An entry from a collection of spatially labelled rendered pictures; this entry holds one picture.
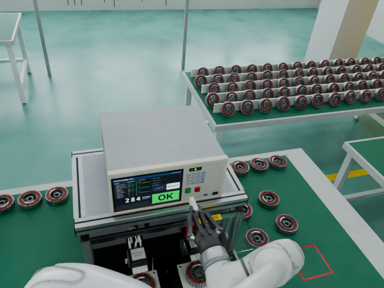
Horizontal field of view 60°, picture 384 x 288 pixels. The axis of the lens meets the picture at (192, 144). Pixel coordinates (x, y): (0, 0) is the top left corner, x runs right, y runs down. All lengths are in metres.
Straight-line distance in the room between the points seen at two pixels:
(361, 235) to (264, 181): 0.57
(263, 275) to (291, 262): 0.18
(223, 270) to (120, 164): 0.49
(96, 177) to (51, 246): 0.43
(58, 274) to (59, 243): 1.19
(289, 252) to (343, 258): 0.85
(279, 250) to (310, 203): 1.05
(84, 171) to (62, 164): 1.80
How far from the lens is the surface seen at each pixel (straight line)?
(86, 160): 1.54
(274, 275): 0.87
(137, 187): 1.22
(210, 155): 1.25
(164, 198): 1.29
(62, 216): 1.83
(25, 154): 3.50
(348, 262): 1.84
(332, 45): 4.90
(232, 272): 1.02
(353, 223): 2.03
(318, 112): 2.87
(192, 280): 1.49
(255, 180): 2.04
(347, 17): 4.82
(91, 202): 1.36
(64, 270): 0.54
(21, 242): 1.79
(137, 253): 1.43
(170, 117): 1.43
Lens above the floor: 2.10
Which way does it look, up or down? 37 degrees down
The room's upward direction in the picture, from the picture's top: 5 degrees clockwise
